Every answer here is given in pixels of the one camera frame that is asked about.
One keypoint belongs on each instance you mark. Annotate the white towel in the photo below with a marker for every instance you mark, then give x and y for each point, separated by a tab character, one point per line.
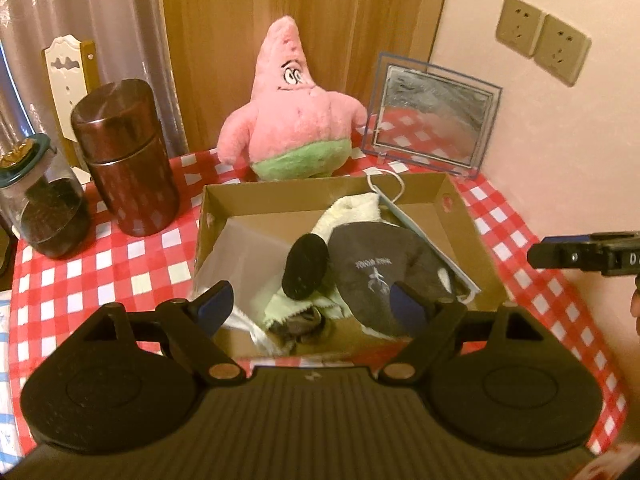
350	210

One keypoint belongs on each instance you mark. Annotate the clear plastic sheet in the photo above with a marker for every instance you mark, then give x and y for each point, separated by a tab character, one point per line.
235	260

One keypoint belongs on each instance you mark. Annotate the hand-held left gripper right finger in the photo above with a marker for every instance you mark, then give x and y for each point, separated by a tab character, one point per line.
407	307

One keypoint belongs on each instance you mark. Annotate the wooden door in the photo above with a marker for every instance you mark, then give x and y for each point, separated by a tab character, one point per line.
325	5

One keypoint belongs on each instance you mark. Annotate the dark small cloth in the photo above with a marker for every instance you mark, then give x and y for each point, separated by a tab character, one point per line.
300	325

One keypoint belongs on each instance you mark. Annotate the pink starfish plush toy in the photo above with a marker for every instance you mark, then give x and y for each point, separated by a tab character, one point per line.
300	120

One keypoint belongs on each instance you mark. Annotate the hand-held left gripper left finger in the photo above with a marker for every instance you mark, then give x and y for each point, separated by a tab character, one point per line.
217	306

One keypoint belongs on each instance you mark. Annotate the blue face mask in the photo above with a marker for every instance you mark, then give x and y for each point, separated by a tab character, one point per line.
417	232

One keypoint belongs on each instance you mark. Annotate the brown cardboard box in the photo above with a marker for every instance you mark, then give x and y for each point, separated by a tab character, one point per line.
280	201

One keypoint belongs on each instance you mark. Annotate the beige wall socket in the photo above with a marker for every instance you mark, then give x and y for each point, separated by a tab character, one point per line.
520	25
562	50

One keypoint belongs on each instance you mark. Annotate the clear picture frame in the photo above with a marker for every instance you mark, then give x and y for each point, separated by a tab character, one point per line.
430	110

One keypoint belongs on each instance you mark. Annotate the brown metal canister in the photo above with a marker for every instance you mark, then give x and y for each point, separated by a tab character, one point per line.
130	160

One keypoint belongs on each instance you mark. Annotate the black cloth face mask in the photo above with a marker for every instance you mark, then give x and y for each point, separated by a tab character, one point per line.
370	265

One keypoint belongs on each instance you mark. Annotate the person's right hand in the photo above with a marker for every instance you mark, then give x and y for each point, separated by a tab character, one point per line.
636	307

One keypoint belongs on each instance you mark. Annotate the grey patterned curtain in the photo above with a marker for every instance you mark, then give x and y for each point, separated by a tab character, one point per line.
100	20

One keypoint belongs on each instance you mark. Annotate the glass jar with green lid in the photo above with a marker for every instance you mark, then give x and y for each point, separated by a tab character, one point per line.
47	210

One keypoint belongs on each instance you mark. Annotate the light green cleaning cloth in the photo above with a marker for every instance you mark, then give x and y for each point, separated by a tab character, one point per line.
285	308

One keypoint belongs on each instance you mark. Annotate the red white checkered tablecloth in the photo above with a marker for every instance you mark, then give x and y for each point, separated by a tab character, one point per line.
120	270

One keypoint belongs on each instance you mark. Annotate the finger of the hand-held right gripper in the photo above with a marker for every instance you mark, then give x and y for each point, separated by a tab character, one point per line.
567	240
565	257

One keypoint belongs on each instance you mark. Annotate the light blue patterned cloth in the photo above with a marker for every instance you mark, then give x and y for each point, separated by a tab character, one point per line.
7	385

